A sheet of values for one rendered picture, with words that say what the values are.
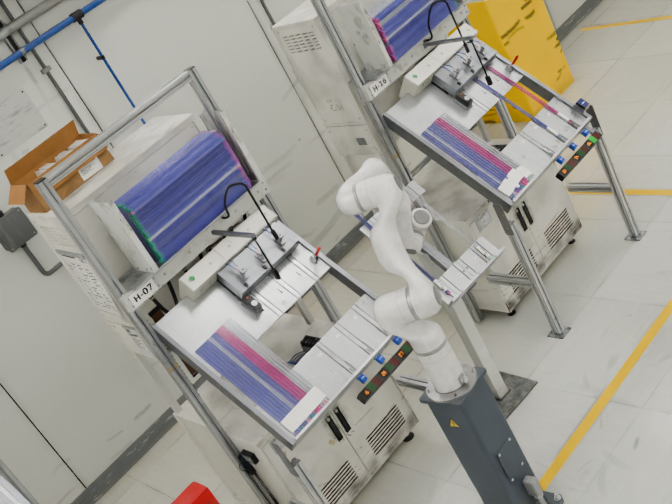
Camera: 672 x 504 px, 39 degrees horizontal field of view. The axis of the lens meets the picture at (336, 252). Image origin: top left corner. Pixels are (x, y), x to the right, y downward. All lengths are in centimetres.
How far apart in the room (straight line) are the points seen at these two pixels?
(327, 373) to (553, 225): 176
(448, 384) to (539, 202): 175
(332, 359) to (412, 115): 129
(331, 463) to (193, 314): 88
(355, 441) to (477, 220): 118
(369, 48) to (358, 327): 130
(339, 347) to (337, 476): 67
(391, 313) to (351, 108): 156
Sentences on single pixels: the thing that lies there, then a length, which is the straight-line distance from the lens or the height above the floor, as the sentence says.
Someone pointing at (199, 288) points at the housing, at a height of 122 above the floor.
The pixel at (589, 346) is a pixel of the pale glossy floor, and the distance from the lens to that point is 444.
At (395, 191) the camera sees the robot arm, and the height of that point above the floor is 141.
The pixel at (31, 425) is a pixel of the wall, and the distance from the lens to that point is 517.
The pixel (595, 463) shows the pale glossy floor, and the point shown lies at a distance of 391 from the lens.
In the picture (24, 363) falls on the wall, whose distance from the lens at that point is 509.
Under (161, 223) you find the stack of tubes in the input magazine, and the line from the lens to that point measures 362.
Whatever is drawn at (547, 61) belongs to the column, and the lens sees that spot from 674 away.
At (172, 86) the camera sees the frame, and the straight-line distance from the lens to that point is 372.
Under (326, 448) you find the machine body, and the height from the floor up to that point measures 35.
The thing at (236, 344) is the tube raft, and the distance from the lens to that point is 366.
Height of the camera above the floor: 268
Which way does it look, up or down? 26 degrees down
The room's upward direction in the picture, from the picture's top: 30 degrees counter-clockwise
